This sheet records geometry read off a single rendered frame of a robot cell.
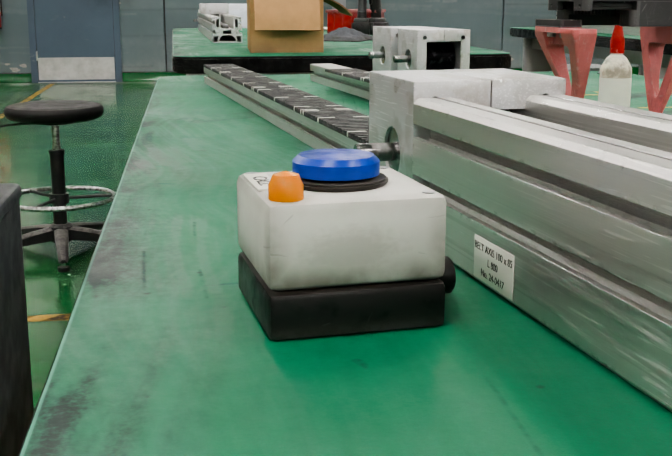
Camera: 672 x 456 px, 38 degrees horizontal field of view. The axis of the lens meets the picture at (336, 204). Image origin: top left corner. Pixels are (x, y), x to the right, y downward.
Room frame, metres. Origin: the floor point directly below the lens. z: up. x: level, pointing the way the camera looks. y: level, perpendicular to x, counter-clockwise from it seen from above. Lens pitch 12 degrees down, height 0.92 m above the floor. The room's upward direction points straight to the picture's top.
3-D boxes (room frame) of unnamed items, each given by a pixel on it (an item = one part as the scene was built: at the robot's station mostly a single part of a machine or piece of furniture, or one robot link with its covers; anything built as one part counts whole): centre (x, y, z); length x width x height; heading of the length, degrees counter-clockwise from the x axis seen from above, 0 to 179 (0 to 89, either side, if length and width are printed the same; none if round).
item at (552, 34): (0.80, -0.21, 0.87); 0.07 x 0.07 x 0.09; 16
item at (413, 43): (1.62, -0.15, 0.83); 0.11 x 0.10 x 0.10; 104
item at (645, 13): (0.82, -0.26, 0.87); 0.07 x 0.07 x 0.09; 16
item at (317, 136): (1.25, 0.08, 0.79); 0.96 x 0.04 x 0.03; 15
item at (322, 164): (0.44, 0.00, 0.84); 0.04 x 0.04 x 0.02
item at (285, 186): (0.40, 0.02, 0.85); 0.02 x 0.02 x 0.01
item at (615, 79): (1.17, -0.33, 0.84); 0.04 x 0.04 x 0.12
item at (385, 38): (1.73, -0.11, 0.83); 0.11 x 0.10 x 0.10; 106
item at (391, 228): (0.44, -0.01, 0.81); 0.10 x 0.08 x 0.06; 105
